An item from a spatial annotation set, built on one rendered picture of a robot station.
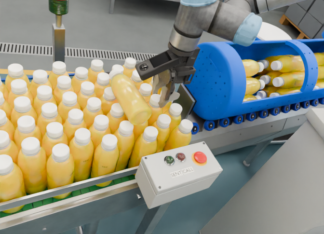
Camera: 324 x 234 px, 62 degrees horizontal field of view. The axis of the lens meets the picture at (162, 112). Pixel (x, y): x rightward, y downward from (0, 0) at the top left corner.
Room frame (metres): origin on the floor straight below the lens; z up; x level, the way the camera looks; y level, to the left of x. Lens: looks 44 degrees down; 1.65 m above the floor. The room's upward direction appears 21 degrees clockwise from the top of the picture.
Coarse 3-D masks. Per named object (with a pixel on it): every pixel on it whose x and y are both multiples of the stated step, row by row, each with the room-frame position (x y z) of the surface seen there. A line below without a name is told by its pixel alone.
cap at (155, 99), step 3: (153, 96) 0.63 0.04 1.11; (156, 96) 0.63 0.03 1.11; (159, 96) 0.63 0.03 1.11; (150, 99) 0.62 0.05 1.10; (153, 99) 0.61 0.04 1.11; (156, 99) 0.62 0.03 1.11; (159, 99) 0.62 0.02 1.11; (150, 102) 0.61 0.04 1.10; (153, 102) 0.61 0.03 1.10; (156, 102) 0.61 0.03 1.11; (153, 105) 0.61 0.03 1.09; (156, 105) 0.61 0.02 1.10
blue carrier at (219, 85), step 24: (216, 48) 0.84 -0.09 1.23; (240, 48) 1.08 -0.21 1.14; (264, 48) 1.19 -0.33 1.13; (288, 48) 1.31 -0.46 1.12; (312, 48) 1.45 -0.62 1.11; (216, 72) 0.80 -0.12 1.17; (240, 72) 0.78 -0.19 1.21; (312, 72) 1.02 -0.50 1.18; (216, 96) 0.76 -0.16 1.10; (240, 96) 0.75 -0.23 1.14; (288, 96) 0.93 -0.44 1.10; (312, 96) 1.06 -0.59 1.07
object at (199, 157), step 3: (195, 153) 0.47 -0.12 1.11; (198, 153) 0.47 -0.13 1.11; (201, 153) 0.48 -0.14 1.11; (195, 156) 0.46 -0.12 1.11; (198, 156) 0.46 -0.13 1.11; (201, 156) 0.47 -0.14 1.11; (204, 156) 0.47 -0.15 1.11; (195, 159) 0.45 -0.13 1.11; (198, 159) 0.46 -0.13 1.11; (201, 159) 0.46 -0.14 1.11; (204, 159) 0.46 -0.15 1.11; (198, 162) 0.45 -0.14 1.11; (201, 162) 0.45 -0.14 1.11; (204, 162) 0.46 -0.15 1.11
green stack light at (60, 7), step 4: (48, 0) 0.79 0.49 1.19; (52, 0) 0.78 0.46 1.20; (56, 0) 0.78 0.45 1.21; (64, 0) 0.80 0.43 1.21; (68, 0) 0.82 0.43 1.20; (52, 4) 0.78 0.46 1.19; (56, 4) 0.78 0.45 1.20; (60, 4) 0.78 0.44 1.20; (64, 4) 0.79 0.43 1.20; (52, 8) 0.78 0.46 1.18; (56, 8) 0.78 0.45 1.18; (60, 8) 0.79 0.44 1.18; (64, 8) 0.80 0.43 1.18; (52, 12) 0.78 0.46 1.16; (56, 12) 0.78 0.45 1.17; (60, 12) 0.78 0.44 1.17; (64, 12) 0.79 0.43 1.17
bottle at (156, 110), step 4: (148, 104) 0.62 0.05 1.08; (152, 108) 0.61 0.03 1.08; (156, 108) 0.61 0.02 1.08; (160, 108) 0.62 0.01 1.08; (152, 112) 0.60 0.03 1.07; (156, 112) 0.60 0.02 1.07; (160, 112) 0.61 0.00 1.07; (152, 116) 0.59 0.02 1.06; (156, 116) 0.60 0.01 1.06; (148, 120) 0.59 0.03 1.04; (152, 120) 0.59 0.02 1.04; (156, 120) 0.60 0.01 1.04; (148, 124) 0.59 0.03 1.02
